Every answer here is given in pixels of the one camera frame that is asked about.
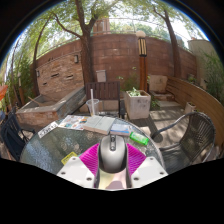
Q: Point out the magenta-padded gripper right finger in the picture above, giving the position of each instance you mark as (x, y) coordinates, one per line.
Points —
(148, 170)

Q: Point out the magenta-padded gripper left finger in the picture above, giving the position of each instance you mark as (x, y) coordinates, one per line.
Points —
(77, 170)

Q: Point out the dark grey computer mouse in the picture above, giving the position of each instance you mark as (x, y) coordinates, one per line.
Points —
(112, 155)

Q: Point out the yellow card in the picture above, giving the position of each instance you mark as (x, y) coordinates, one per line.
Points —
(68, 158)

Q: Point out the green plastic box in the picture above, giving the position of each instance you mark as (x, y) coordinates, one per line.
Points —
(139, 138)

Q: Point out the colourful printed magazine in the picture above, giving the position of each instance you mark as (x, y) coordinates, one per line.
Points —
(72, 122)

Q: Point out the blue and white booklet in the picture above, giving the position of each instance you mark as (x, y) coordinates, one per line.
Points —
(120, 129)

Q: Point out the white printed strip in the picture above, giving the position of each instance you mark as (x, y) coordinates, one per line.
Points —
(48, 129)

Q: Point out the open white book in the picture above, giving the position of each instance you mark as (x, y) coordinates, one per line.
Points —
(99, 124)

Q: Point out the dark wicker armchair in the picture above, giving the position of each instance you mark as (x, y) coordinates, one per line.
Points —
(196, 133)

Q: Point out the stone water trough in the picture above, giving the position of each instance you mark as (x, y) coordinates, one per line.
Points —
(46, 113)

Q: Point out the clear plastic cup with straw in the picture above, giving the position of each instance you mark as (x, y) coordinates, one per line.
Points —
(93, 107)

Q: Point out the concrete planter with plant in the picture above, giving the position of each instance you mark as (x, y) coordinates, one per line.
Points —
(137, 106)

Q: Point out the black metal chair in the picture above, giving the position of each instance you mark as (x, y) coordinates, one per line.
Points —
(13, 136)

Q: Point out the dark wooden slatted chair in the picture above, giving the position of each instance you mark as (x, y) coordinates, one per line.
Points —
(105, 90)

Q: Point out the curved wooden bench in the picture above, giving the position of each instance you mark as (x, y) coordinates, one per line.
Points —
(203, 103)

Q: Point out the beige stone block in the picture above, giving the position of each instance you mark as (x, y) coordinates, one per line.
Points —
(158, 83)

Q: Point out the thin leaning tree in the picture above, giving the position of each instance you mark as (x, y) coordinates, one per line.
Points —
(35, 73)

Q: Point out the large forked tree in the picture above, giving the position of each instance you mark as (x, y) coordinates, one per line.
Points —
(85, 56)

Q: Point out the tall slender tree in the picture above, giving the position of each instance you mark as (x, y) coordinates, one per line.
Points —
(174, 46)

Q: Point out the grey wall box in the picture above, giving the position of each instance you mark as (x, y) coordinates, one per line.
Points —
(101, 76)

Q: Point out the wooden lantern lamp post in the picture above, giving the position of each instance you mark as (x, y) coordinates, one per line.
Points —
(142, 66)

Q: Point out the wall lantern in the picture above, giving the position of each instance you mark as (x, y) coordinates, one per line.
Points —
(76, 59)
(37, 73)

